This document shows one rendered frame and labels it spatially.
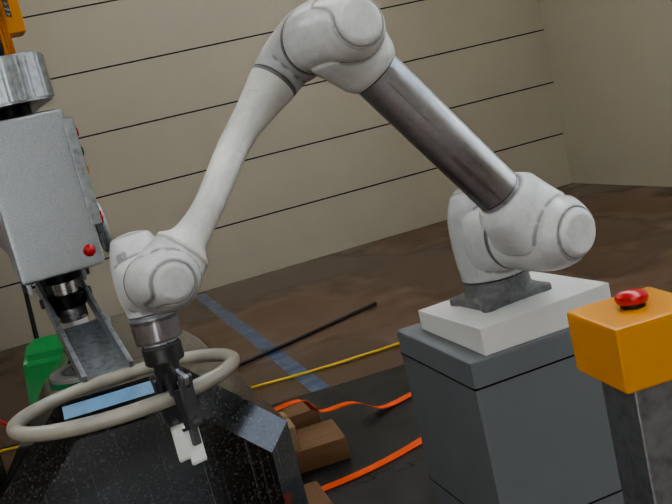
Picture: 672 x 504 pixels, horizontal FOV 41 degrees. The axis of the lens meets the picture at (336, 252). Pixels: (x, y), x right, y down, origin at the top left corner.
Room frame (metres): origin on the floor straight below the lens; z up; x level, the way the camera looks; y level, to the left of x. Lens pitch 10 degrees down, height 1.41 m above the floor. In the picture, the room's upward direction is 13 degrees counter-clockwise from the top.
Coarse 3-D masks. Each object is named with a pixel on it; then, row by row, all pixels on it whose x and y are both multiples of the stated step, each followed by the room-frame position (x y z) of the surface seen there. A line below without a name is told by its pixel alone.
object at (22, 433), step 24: (192, 360) 2.00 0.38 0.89; (216, 360) 1.94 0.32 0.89; (96, 384) 2.00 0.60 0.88; (216, 384) 1.70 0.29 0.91; (48, 408) 1.91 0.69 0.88; (120, 408) 1.59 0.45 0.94; (144, 408) 1.59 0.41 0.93; (24, 432) 1.64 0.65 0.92; (48, 432) 1.60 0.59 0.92; (72, 432) 1.58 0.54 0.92
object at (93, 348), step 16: (32, 288) 2.57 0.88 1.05; (48, 304) 2.38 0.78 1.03; (96, 304) 2.35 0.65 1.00; (96, 320) 2.35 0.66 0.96; (64, 336) 2.20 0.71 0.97; (80, 336) 2.28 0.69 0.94; (96, 336) 2.26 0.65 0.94; (112, 336) 2.17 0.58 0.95; (80, 352) 2.19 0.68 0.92; (96, 352) 2.18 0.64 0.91; (112, 352) 2.17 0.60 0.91; (80, 368) 2.03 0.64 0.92; (96, 368) 2.11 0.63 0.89; (112, 368) 2.10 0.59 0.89
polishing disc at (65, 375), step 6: (66, 366) 2.47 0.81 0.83; (54, 372) 2.43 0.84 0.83; (60, 372) 2.42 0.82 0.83; (66, 372) 2.40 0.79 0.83; (72, 372) 2.38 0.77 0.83; (54, 378) 2.36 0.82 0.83; (60, 378) 2.35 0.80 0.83; (66, 378) 2.33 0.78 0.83; (72, 378) 2.32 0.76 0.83; (54, 384) 2.35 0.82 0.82; (60, 384) 2.33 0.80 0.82
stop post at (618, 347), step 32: (576, 320) 1.05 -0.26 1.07; (608, 320) 1.00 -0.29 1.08; (640, 320) 0.97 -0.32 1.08; (576, 352) 1.06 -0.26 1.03; (608, 352) 0.98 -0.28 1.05; (640, 352) 0.96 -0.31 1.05; (608, 384) 1.00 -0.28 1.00; (640, 384) 0.96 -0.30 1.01; (608, 416) 1.06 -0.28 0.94; (640, 416) 0.98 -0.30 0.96; (640, 448) 0.99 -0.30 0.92; (640, 480) 1.01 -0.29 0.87
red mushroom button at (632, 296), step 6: (630, 288) 1.04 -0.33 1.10; (636, 288) 1.03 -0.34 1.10; (618, 294) 1.03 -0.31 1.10; (624, 294) 1.02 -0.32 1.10; (630, 294) 1.02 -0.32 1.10; (636, 294) 1.01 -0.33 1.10; (642, 294) 1.01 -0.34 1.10; (648, 294) 1.02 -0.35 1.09; (618, 300) 1.02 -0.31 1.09; (624, 300) 1.02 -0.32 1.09; (630, 300) 1.01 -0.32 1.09; (636, 300) 1.01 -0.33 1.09; (642, 300) 1.01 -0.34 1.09
